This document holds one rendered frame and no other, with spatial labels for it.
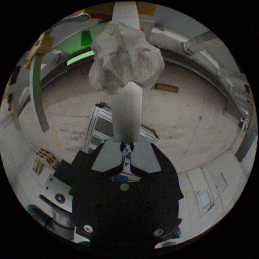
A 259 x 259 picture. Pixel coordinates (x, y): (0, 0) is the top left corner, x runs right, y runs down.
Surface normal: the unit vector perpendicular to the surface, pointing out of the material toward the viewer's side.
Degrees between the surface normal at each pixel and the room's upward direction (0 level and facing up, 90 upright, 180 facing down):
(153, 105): 0
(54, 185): 90
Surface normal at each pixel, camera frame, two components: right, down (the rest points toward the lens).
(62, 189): 0.50, -0.74
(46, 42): 1.00, 0.00
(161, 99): -0.02, 0.51
